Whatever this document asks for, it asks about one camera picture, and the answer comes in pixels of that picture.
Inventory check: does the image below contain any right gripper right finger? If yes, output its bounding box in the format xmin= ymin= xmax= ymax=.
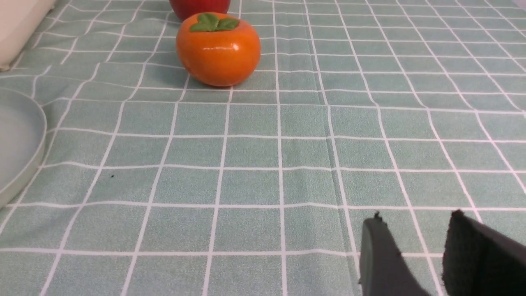
xmin=442 ymin=210 xmax=526 ymax=296

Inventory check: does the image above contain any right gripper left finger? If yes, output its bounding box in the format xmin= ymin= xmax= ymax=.
xmin=359 ymin=212 xmax=429 ymax=296

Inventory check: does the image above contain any green checkered tablecloth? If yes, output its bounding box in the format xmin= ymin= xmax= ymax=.
xmin=0 ymin=0 xmax=526 ymax=296

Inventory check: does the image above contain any orange persimmon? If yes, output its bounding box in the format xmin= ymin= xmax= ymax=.
xmin=176 ymin=12 xmax=261 ymax=88

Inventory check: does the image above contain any grey-green plate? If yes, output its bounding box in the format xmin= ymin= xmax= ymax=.
xmin=0 ymin=90 xmax=47 ymax=208

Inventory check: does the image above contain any white toaster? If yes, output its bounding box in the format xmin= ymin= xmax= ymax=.
xmin=0 ymin=0 xmax=56 ymax=72

